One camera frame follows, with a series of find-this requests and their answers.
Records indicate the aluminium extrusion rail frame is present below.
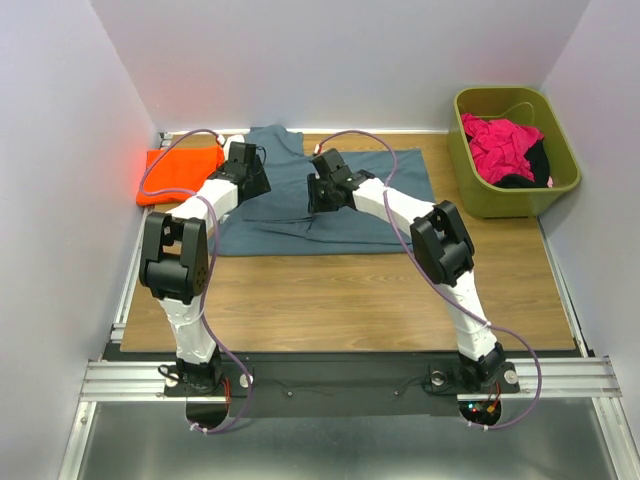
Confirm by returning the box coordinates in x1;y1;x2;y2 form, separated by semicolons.
57;132;640;480

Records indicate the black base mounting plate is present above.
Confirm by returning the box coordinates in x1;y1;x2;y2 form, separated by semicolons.
159;352;520;420

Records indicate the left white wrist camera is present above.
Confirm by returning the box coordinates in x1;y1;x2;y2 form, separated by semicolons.
223;134;245;159

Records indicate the crumpled black t-shirt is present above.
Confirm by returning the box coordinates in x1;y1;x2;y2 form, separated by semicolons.
495;140;553;189

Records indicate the folded orange t-shirt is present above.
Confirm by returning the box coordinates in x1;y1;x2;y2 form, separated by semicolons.
136;146;224;207

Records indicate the purple cable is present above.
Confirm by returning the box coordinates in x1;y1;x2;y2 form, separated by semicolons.
312;130;541;432
138;129;254;435

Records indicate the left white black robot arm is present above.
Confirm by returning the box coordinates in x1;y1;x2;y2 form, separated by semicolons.
139;141;271;395

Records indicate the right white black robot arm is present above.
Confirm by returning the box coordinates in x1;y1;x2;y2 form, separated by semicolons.
307;148;505;390

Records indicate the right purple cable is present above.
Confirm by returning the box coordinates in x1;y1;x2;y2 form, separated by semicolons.
312;130;541;432

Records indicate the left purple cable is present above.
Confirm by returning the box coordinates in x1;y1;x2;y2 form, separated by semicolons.
138;129;254;435

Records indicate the crumpled pink t-shirt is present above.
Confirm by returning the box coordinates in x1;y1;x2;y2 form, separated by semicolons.
461;113;544;186

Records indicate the blue-grey t-shirt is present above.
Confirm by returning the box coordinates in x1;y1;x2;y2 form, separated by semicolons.
219;125;403;257

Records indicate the olive green plastic bin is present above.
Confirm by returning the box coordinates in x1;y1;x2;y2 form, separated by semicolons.
448;86;581;218

